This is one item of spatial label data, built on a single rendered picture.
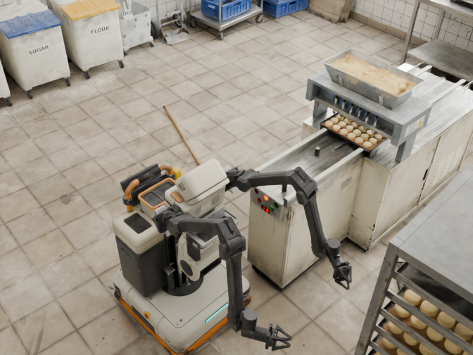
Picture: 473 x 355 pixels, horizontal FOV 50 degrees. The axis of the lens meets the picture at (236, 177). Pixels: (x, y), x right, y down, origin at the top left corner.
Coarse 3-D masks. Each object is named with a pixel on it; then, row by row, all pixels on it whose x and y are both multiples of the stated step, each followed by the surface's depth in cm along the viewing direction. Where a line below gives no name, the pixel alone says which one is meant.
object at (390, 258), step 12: (396, 240) 137; (396, 252) 136; (384, 264) 142; (384, 276) 144; (384, 288) 146; (372, 300) 153; (372, 312) 155; (372, 324) 158; (360, 336) 166; (360, 348) 169
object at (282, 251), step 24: (288, 168) 313; (312, 168) 313; (360, 168) 329; (288, 192) 296; (336, 192) 320; (264, 216) 313; (288, 216) 294; (336, 216) 340; (264, 240) 326; (288, 240) 306; (264, 264) 339; (288, 264) 323; (312, 264) 360
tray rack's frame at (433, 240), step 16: (464, 176) 157; (448, 192) 152; (464, 192) 152; (432, 208) 146; (448, 208) 146; (464, 208) 146; (416, 224) 141; (432, 224) 142; (448, 224) 142; (464, 224) 142; (416, 240) 137; (432, 240) 137; (448, 240) 137; (464, 240) 137; (400, 256) 136; (416, 256) 132; (432, 256) 133; (448, 256) 133; (464, 256) 133; (432, 272) 130; (448, 272) 129; (464, 272) 129; (464, 288) 125
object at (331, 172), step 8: (464, 80) 386; (448, 88) 377; (456, 88) 381; (440, 96) 368; (448, 96) 379; (352, 152) 316; (360, 152) 318; (344, 160) 310; (352, 160) 315; (328, 168) 304; (336, 168) 306; (344, 168) 313; (320, 176) 298; (328, 176) 303; (320, 184) 301; (288, 200) 282; (296, 200) 290
